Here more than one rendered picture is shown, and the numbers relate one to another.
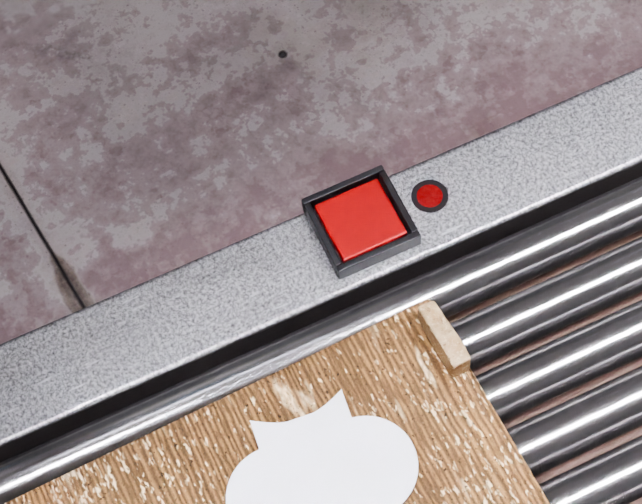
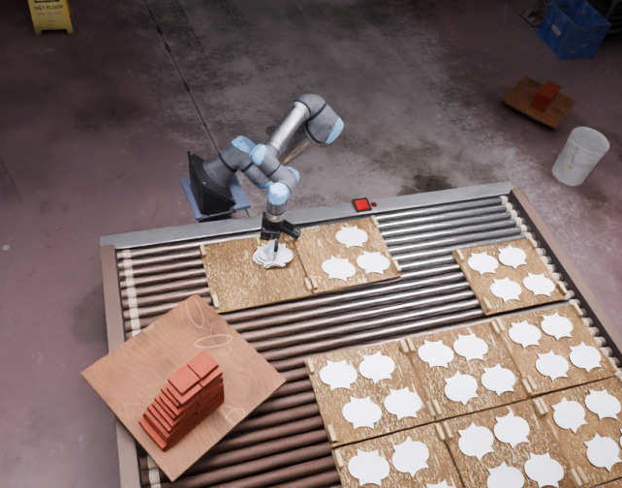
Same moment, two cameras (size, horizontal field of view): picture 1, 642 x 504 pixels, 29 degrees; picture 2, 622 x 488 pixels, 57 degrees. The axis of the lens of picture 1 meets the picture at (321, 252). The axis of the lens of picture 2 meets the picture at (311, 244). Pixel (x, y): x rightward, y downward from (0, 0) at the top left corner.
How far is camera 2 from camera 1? 183 cm
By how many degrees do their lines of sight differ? 14
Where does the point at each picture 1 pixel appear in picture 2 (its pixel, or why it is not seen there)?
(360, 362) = (359, 223)
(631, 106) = (410, 198)
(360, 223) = (361, 204)
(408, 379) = (367, 227)
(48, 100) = (263, 202)
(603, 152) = (404, 204)
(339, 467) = (355, 235)
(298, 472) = (348, 234)
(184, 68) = (298, 203)
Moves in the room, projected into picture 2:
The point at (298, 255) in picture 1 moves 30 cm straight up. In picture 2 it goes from (350, 207) to (361, 163)
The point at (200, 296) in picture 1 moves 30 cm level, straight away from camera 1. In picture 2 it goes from (332, 210) to (319, 167)
